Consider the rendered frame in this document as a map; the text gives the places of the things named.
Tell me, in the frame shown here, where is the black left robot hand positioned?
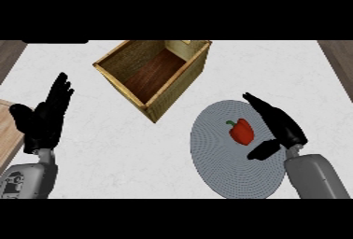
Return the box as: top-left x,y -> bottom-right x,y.
9,72 -> 75,155

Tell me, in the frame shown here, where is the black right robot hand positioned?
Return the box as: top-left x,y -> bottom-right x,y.
241,91 -> 309,162

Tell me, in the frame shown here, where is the square wicker basket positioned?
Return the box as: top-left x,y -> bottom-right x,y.
92,40 -> 214,124

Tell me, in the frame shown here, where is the red bell pepper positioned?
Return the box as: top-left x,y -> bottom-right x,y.
225,118 -> 256,147

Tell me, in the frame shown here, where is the pale wooden cutting board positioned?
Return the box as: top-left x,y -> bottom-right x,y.
0,99 -> 28,176

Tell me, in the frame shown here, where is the round grey placemat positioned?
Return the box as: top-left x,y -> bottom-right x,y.
189,99 -> 295,200

